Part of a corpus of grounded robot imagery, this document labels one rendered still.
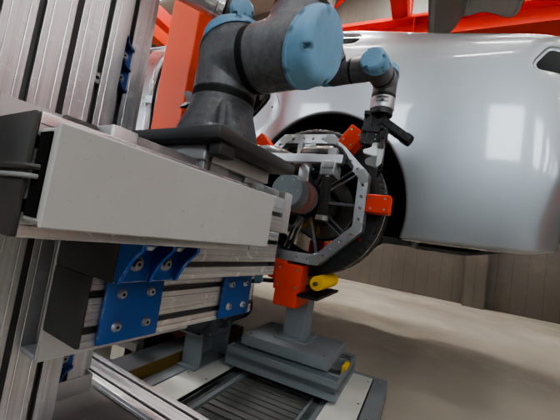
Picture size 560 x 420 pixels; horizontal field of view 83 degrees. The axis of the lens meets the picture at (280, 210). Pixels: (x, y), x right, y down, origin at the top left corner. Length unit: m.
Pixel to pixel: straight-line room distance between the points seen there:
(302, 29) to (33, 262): 0.52
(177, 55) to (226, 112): 0.97
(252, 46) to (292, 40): 0.07
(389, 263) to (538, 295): 2.20
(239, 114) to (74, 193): 0.37
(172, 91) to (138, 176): 1.18
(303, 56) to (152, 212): 0.33
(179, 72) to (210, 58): 0.85
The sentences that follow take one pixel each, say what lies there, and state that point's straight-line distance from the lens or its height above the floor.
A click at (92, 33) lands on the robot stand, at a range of 0.65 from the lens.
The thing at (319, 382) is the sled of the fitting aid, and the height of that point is 0.15.
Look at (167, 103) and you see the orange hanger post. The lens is 1.44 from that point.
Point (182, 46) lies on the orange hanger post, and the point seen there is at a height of 1.39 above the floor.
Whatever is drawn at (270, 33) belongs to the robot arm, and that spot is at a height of 0.98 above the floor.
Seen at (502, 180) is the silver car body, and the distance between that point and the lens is 1.50.
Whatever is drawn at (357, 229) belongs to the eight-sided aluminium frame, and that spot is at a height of 0.74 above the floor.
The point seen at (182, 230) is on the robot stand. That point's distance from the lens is 0.31.
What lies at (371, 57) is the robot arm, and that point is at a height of 1.21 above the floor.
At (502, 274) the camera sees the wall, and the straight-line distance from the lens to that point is 6.25.
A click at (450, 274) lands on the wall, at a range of 6.23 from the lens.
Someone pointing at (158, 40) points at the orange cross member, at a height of 2.61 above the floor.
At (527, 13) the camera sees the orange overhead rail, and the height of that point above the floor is 3.16.
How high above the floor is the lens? 0.68
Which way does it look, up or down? 5 degrees up
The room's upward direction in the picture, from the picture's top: 9 degrees clockwise
